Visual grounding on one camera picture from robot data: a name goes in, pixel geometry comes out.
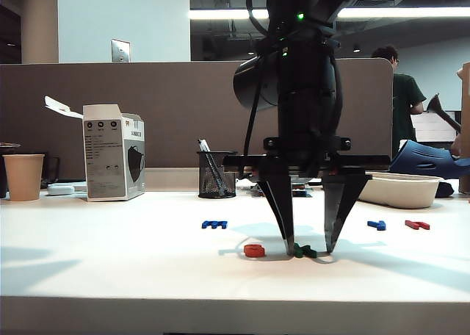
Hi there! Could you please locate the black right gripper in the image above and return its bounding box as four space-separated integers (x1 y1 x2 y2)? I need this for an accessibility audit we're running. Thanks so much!
223 137 391 256

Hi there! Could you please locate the green letter k magnet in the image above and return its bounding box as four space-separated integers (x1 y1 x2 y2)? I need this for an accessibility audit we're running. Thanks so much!
293 243 317 259

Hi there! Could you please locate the white oval container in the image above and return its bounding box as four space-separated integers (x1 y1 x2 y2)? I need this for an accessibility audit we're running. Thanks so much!
358 172 444 209

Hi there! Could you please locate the black mesh pen holder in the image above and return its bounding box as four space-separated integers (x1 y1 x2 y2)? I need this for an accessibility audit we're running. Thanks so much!
196 151 238 199

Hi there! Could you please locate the blue foam slipper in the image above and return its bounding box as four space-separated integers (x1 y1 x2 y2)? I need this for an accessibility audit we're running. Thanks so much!
388 139 470 199

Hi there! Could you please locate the black white pen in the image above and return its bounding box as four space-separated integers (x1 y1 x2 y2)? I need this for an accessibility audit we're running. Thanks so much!
197 138 228 197

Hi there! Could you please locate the person in dark t-shirt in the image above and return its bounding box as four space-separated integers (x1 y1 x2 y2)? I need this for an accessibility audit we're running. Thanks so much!
371 45 429 156

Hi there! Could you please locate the white computer monitor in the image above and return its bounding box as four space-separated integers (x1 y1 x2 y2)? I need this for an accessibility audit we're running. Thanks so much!
411 110 462 143

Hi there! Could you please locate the tall brown cardboard box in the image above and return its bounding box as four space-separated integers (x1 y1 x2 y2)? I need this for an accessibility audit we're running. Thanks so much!
457 62 470 195

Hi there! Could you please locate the brown desk partition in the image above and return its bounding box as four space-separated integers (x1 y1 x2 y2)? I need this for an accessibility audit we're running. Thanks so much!
0 58 394 195

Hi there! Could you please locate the white grey mask box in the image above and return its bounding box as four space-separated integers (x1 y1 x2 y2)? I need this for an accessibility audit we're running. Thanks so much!
44 96 146 203

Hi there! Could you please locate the ceiling light strip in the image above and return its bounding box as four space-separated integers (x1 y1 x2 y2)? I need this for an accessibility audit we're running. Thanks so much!
189 7 470 20

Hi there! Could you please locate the white earbud case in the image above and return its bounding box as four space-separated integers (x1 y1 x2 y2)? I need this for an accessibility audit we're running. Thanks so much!
46 183 76 196

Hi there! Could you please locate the dark glass mug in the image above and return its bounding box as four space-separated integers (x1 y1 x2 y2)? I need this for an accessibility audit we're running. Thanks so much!
40 156 60 190

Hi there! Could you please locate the brown paper cup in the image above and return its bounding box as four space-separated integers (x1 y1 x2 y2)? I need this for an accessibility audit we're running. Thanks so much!
2 154 46 202

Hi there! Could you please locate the dark grey angled bracket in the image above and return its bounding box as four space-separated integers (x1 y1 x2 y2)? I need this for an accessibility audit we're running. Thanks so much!
427 93 462 132

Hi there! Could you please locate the metal wall plate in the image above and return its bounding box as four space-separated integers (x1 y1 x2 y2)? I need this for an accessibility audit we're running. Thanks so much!
111 39 131 63

